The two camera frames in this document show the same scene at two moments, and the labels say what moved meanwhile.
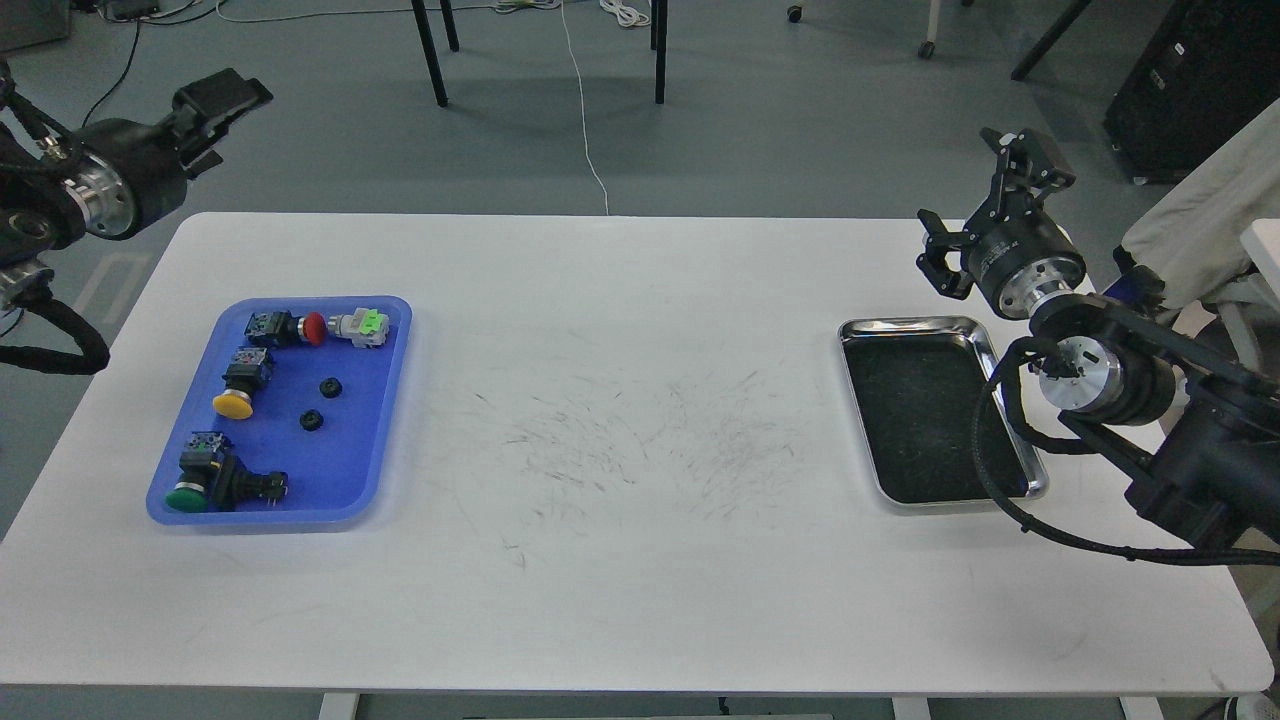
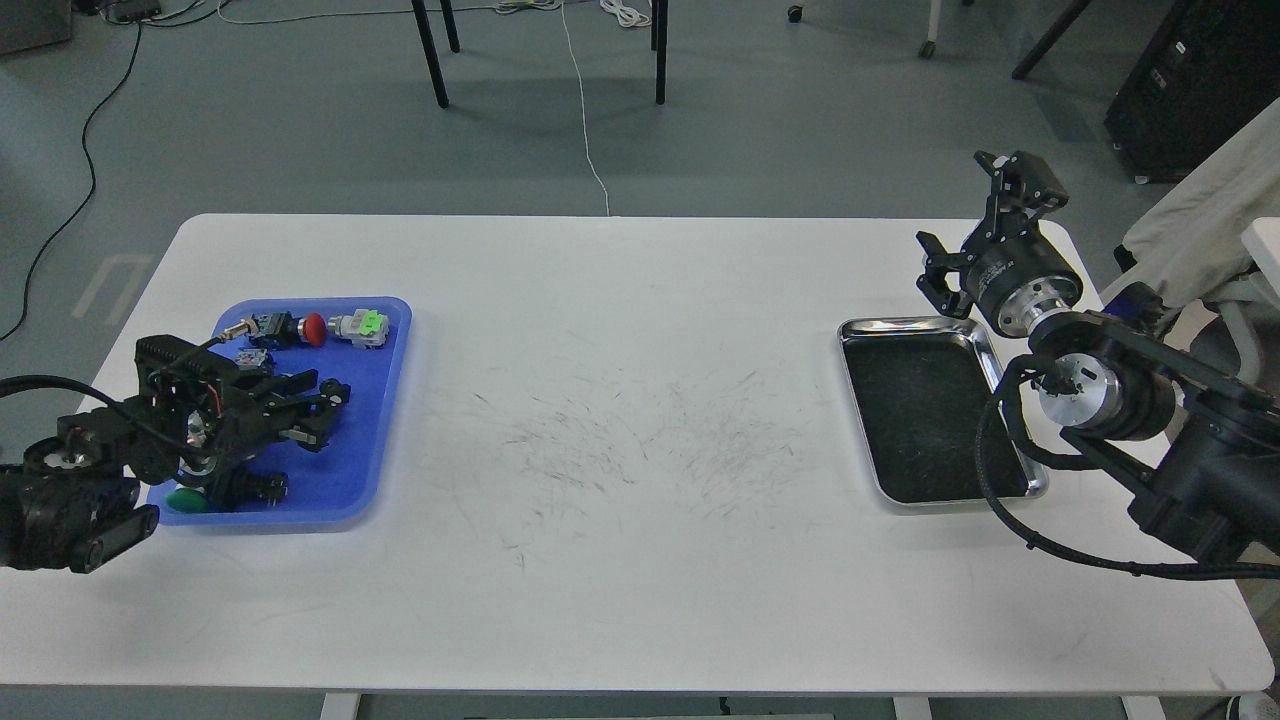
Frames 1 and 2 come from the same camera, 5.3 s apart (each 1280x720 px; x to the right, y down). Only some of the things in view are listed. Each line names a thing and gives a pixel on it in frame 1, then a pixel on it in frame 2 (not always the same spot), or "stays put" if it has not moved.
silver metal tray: x=915 y=382 stays put
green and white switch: x=366 y=327 stays put
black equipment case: x=1206 y=69 stays put
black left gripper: x=128 y=175 -> x=208 y=412
